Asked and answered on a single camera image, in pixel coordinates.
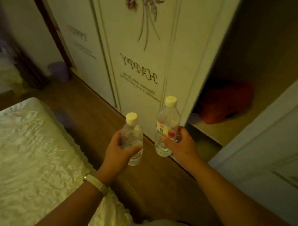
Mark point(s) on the person's left hand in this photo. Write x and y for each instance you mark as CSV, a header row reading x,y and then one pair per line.
x,y
115,158

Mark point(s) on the white wardrobe door with lettering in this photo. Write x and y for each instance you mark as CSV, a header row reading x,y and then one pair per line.
x,y
80,39

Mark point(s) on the clear unlabelled water bottle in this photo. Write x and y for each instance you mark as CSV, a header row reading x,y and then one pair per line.
x,y
132,139

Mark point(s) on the open white wardrobe door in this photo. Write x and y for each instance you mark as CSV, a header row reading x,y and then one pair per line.
x,y
268,156

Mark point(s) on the white wristband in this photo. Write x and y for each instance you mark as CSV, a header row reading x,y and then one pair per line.
x,y
95,183

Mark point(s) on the bed with white cover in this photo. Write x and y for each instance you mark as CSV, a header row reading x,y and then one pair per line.
x,y
33,165

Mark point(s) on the purple waste bin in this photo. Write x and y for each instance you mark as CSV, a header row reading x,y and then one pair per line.
x,y
59,71

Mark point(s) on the person's right hand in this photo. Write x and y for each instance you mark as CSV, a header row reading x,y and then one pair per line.
x,y
184,147

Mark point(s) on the person's left thumb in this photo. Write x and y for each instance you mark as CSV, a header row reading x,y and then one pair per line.
x,y
131,149

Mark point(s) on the person's right forearm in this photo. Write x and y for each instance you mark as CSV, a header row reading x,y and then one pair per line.
x,y
236,201

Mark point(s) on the white wardrobe shelf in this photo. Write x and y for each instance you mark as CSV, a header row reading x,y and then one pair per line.
x,y
212,130

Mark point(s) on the person's left forearm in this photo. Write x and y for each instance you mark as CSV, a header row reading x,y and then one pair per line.
x,y
72,207

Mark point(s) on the red cloth bundle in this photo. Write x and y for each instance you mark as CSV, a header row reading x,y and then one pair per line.
x,y
223,102

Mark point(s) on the clear red-labelled water bottle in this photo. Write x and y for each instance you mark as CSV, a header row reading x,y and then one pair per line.
x,y
166,128

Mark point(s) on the white flower-printed wardrobe door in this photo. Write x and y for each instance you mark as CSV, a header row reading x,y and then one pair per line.
x,y
151,55

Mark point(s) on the person's right thumb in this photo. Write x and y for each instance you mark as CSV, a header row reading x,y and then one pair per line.
x,y
169,139

